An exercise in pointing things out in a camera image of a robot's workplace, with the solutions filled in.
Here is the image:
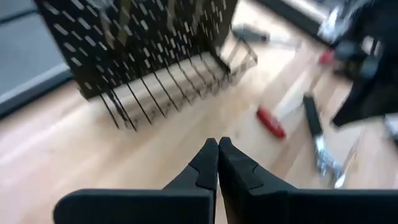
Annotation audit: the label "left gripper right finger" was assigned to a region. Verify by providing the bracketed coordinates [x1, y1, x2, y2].
[218, 136, 398, 224]

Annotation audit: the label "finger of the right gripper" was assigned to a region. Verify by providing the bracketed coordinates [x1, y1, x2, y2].
[331, 71, 398, 127]

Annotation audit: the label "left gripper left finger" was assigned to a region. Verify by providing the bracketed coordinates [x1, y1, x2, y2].
[53, 138, 219, 224]

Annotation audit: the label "black-handled groove joint pliers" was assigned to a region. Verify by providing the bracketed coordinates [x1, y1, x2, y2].
[303, 93, 357, 190]

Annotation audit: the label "red T-handle hex key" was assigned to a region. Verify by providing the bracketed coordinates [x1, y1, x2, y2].
[318, 49, 336, 66]
[256, 106, 287, 140]

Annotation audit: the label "black metal pegboard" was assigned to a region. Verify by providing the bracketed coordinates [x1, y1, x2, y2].
[33, 0, 240, 100]

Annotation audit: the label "black wire basket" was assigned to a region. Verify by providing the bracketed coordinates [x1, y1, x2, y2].
[99, 37, 259, 131]

